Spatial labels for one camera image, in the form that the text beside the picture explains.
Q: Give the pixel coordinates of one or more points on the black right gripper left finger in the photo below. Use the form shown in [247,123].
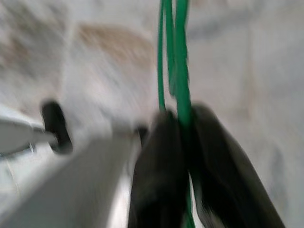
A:
[159,178]

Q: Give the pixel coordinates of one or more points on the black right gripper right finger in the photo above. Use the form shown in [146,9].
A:
[225,178]

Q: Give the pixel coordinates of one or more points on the green plastic hanger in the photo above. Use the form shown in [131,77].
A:
[183,71]

